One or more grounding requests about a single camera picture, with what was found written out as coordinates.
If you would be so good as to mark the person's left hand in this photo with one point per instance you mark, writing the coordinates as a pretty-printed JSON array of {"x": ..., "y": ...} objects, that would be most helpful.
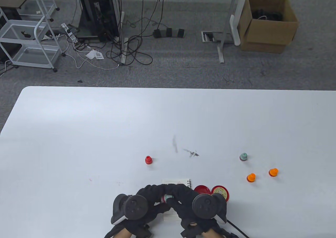
[{"x": 153, "y": 196}]

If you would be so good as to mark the person's right hand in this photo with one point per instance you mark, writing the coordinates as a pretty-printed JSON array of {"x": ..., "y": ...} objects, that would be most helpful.
[{"x": 185, "y": 201}]

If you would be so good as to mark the green round stamp cap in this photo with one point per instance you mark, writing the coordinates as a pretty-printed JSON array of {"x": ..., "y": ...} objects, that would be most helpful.
[{"x": 163, "y": 198}]

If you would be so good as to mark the white lined spiral notebook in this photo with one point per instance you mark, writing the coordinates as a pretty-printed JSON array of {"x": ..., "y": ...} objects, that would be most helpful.
[{"x": 178, "y": 181}]

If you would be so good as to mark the red ink pad lid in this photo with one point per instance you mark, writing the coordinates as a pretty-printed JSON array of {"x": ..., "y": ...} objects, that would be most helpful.
[{"x": 202, "y": 188}]

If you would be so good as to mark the red reward stamp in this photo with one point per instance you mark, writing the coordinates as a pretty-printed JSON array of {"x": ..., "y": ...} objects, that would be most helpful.
[{"x": 148, "y": 160}]

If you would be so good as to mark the red lid with yellow label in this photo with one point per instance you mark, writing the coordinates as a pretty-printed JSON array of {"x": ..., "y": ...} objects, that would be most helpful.
[{"x": 221, "y": 190}]

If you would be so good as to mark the orange reward stamp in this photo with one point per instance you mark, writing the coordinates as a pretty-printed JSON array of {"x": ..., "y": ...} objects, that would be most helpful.
[
  {"x": 251, "y": 178},
  {"x": 273, "y": 172}
]

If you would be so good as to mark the person's left forearm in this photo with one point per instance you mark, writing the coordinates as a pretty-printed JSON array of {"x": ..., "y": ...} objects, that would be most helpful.
[{"x": 120, "y": 234}]

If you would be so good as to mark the person's right forearm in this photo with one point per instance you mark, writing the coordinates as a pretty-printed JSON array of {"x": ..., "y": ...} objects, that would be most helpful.
[{"x": 212, "y": 234}]

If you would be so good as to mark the metal desk leg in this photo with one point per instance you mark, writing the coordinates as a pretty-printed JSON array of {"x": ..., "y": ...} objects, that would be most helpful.
[
  {"x": 124, "y": 55},
  {"x": 220, "y": 54}
]

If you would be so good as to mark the printed paper label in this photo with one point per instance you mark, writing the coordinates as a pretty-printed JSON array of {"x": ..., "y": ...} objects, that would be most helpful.
[{"x": 99, "y": 56}]

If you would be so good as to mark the white paper tag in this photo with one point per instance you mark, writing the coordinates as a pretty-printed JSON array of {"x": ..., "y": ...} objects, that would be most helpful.
[{"x": 90, "y": 55}]

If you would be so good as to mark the black power adapter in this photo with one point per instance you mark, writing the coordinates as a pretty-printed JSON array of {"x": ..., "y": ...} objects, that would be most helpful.
[
  {"x": 169, "y": 32},
  {"x": 157, "y": 34},
  {"x": 180, "y": 33}
]

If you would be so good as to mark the grey power strip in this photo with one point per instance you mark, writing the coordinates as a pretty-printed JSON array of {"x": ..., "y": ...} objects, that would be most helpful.
[{"x": 174, "y": 34}]

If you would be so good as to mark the metal floor socket box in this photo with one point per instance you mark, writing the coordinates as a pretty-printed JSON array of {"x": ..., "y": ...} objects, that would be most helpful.
[{"x": 208, "y": 37}]

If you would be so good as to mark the white plastic panel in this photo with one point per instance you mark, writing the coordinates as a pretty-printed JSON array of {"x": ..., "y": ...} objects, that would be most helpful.
[{"x": 234, "y": 29}]

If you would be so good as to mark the white rolling cart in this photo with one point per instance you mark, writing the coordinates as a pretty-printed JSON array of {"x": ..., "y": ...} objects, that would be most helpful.
[{"x": 34, "y": 55}]

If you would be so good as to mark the white power strip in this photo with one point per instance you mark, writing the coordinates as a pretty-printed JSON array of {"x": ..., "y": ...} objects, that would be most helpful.
[{"x": 68, "y": 31}]

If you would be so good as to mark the brown cardboard box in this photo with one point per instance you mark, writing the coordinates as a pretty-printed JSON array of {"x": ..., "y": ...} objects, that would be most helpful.
[{"x": 270, "y": 37}]

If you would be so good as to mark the black computer tower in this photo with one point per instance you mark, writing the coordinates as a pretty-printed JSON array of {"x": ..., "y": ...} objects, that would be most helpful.
[{"x": 102, "y": 9}]

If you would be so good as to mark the small black clip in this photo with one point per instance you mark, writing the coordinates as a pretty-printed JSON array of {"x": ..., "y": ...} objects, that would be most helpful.
[{"x": 25, "y": 34}]

